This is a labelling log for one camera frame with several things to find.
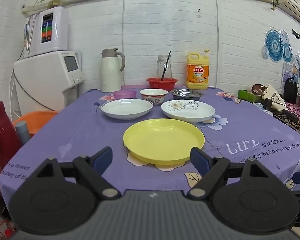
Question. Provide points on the purple plastic bowl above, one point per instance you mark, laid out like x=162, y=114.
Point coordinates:
x=124, y=94

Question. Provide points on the white thermos jug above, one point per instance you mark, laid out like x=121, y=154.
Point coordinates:
x=112, y=66

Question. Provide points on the red plastic colander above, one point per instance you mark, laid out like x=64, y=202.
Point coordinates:
x=166, y=84

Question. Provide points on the white water purifier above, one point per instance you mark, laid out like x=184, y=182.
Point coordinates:
x=46, y=31

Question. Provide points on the yellow plastic plate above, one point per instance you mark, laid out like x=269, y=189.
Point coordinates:
x=163, y=142

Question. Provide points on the dark red thermos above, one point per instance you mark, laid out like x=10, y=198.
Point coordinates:
x=9, y=141

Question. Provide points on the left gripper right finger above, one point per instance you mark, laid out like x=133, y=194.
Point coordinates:
x=215, y=172

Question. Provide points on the yellow dish soap bottle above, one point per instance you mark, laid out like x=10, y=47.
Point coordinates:
x=197, y=70

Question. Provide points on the green box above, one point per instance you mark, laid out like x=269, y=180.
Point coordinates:
x=249, y=96

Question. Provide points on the cream tote bag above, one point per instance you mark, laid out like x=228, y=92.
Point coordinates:
x=271, y=98

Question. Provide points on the white countertop water dispenser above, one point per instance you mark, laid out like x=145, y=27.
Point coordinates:
x=48, y=82

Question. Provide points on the blue paper fan decoration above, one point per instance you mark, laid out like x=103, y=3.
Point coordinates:
x=277, y=46

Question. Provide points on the stainless steel bowl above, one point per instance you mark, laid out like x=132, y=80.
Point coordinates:
x=186, y=94

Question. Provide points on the white plate dark rim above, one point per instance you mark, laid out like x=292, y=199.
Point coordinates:
x=126, y=109

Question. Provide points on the glass pitcher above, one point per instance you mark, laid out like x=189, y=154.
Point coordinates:
x=160, y=66

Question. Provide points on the orange plastic stool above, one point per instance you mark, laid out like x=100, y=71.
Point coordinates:
x=36, y=120

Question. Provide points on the white floral plate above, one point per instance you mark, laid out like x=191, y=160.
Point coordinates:
x=188, y=110

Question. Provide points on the white ceramic patterned bowl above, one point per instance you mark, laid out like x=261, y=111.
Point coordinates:
x=154, y=95

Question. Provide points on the black stirring stick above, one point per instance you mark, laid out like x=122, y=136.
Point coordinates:
x=165, y=66

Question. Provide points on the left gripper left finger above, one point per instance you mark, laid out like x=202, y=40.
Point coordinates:
x=87, y=172

